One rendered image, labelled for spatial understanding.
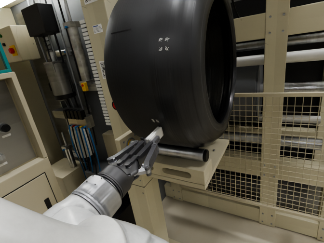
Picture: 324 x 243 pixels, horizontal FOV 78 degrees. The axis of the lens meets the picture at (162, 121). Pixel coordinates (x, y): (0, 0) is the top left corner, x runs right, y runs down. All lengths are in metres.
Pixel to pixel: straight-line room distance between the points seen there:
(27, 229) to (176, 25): 0.46
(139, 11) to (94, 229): 0.50
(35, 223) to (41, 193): 0.84
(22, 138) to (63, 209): 0.67
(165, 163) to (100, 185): 0.40
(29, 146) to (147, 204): 0.63
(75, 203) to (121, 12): 0.49
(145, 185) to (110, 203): 0.69
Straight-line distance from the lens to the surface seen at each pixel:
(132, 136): 0.90
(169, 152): 0.76
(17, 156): 1.02
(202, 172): 0.72
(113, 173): 0.44
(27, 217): 0.21
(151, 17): 0.56
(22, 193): 1.02
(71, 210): 0.38
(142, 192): 1.12
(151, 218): 1.23
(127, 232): 0.26
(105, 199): 0.41
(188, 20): 0.53
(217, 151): 0.94
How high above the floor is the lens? 1.28
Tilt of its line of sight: 20 degrees down
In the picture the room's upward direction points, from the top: 9 degrees counter-clockwise
